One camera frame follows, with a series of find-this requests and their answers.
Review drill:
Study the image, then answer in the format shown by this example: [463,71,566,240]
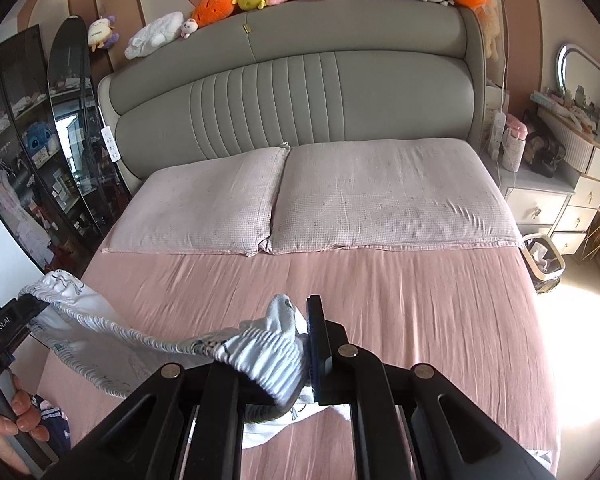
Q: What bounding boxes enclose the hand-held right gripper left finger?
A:
[42,359,248,480]

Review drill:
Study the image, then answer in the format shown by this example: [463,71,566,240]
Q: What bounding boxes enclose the black bag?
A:
[522,110,567,178]

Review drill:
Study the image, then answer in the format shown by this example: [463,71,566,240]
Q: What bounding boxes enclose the bed with pink sheet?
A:
[35,247,561,480]

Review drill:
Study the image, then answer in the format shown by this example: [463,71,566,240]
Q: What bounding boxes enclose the white vanity dresser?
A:
[535,105,600,261]

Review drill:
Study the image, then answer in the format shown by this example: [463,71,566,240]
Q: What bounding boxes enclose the light blue printed pajama pants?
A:
[19,269,351,451]

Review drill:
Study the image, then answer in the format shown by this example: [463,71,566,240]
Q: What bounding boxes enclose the beige padded headboard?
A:
[96,0,487,196]

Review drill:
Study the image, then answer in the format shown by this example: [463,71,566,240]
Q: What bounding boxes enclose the small white waste bin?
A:
[521,232,566,295]

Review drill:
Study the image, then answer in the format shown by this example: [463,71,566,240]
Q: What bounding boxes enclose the white power strip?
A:
[489,112,507,153]
[101,126,121,163]

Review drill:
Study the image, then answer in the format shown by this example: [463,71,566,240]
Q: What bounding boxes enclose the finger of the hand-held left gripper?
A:
[11,293,50,319]

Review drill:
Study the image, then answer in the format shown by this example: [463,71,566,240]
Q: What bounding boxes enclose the white and purple plush toy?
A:
[86,14,120,52]

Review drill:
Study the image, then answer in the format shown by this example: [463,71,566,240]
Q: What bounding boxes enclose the vanity mirror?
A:
[555,44,600,106]

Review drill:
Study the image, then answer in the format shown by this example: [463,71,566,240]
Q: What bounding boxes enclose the dark glass door wardrobe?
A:
[0,15,131,273]

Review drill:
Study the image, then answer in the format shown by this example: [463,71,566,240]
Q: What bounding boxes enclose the navy garment with white trim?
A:
[30,394,72,456]

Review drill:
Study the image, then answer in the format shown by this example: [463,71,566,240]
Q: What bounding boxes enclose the person's left hand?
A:
[0,374,51,471]

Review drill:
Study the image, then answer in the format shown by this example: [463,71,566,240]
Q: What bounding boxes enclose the orange carrot plush toy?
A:
[190,0,237,28]

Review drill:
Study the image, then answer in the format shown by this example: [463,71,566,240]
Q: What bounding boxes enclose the white nightstand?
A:
[500,170,576,233]

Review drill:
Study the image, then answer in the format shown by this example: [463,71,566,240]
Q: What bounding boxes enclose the beige hanging plush toy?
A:
[475,0,503,61]

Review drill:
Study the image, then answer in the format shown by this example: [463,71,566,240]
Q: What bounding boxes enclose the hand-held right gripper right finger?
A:
[305,295,556,480]

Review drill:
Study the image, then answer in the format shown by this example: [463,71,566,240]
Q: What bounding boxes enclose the white lying plush toy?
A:
[124,11,186,61]

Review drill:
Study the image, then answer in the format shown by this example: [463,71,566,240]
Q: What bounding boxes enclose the pale pink pillow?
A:
[265,137,525,256]
[101,144,291,258]

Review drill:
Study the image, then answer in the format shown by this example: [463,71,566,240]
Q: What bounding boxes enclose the pink water bottle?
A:
[500,112,529,171]

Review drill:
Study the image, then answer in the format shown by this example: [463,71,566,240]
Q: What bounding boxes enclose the row of cosmetic bottles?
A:
[530,85,600,148]

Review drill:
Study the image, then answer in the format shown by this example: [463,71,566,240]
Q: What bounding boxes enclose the blue plush toy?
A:
[24,120,58,166]

